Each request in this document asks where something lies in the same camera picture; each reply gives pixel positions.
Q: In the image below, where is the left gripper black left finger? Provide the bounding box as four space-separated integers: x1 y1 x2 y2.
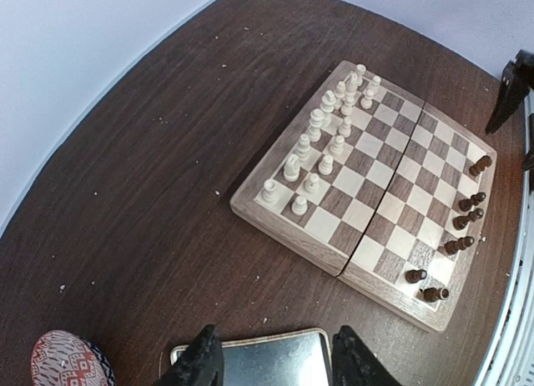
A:
156 324 224 386

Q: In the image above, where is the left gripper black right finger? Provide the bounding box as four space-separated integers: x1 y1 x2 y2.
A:
331 325 401 386

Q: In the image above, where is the black chess piece corner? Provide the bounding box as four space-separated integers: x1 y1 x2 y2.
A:
422 288 450 303

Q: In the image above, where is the black chess piece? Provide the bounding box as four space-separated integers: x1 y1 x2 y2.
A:
452 208 484 230
444 236 475 255
469 155 492 177
458 192 486 212
405 269 427 284

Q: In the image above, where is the wooden chess board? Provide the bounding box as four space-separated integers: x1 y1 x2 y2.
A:
230 61 497 333

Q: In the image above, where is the metal tray wooden rim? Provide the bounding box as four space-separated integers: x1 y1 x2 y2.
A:
173 328 332 385

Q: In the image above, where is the red patterned bowl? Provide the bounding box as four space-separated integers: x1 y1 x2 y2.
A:
31 329 117 386

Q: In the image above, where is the aluminium front rail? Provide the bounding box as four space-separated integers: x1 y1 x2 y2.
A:
475 98 534 386

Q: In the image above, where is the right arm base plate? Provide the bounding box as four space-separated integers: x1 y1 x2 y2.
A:
485 49 533 134

